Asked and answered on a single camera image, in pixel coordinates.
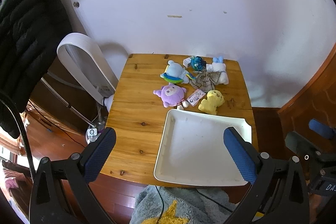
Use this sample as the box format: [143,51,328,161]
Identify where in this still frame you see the yellow plush dinosaur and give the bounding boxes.
[198,90,225,115]

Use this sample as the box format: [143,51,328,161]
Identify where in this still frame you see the pink tissue packet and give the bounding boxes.
[187,89,206,107]

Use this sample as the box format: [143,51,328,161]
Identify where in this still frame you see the white bear plush blue ears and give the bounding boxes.
[206,56,229,85]

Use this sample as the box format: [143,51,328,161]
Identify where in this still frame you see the plaid fabric bow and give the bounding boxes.
[190,70,221,93]

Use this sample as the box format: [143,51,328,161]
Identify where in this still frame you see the purple plush toy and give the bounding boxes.
[153,83,189,110]

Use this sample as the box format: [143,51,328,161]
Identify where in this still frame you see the blue green globe ball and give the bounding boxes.
[190,56,207,71]

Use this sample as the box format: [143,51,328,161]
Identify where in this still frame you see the white medicine box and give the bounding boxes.
[183,57,192,68]

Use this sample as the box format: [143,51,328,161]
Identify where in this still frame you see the light blue unicorn plush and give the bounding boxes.
[160,60,195,84]

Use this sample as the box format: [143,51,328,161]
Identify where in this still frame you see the wooden cabinet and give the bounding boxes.
[278,47,335,134]

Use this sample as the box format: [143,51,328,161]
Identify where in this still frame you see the grey yellow fluffy rug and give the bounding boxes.
[130,185,236,223]

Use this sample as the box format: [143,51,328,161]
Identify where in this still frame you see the white plastic tray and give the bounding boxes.
[154,109,252,186]

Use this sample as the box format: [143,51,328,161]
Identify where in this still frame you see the white bladeless fan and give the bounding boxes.
[57,32,118,110]

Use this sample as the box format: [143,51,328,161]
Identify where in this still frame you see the black puffer jacket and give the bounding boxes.
[0,0,73,139]

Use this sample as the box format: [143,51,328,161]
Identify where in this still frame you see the black cable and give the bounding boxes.
[0,96,36,183]

